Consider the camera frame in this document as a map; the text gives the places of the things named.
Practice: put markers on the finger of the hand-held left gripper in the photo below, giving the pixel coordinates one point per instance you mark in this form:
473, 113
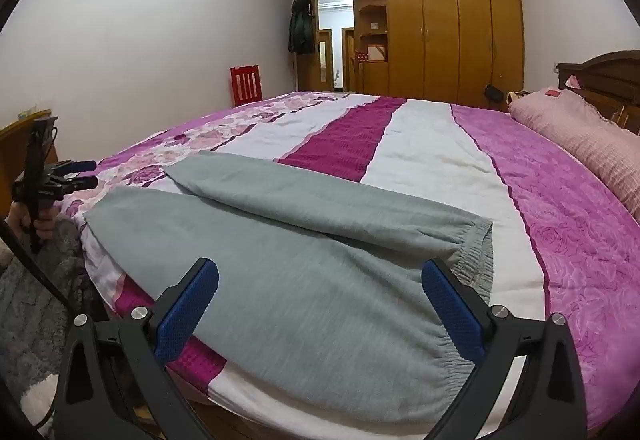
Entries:
80, 183
80, 166

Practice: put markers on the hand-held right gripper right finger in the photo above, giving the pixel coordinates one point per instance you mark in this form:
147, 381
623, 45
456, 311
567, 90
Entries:
452, 307

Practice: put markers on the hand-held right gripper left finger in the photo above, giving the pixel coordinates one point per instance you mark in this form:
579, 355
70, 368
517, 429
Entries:
187, 305

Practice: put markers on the grey pants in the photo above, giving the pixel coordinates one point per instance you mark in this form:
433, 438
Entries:
310, 270

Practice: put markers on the person's left hand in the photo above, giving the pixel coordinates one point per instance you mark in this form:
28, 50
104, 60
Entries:
20, 220

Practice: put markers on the wooden bedside cabinet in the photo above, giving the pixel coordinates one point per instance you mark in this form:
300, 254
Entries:
12, 145

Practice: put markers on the grey fleece clothing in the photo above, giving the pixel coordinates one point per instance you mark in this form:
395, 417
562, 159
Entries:
35, 310

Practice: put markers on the bed with pink-magenta quilt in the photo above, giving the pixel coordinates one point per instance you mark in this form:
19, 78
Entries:
425, 145

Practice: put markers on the red wooden chair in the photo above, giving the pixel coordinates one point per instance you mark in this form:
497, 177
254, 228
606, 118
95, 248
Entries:
246, 85

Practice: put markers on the pink pillow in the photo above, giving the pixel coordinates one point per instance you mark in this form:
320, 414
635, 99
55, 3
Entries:
585, 135

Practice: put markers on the small black bag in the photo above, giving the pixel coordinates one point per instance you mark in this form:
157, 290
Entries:
493, 92

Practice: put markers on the pink paper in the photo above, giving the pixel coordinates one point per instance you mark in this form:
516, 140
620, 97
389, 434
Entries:
571, 82

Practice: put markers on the dark hanging jacket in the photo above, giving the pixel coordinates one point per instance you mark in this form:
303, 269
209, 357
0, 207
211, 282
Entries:
300, 25

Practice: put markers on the red box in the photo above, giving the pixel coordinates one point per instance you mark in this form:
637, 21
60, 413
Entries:
370, 54

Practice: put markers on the wooden wardrobe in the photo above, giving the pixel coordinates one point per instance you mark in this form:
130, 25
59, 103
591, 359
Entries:
450, 35

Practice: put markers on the dark wooden headboard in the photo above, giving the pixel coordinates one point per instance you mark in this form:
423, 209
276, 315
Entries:
610, 75

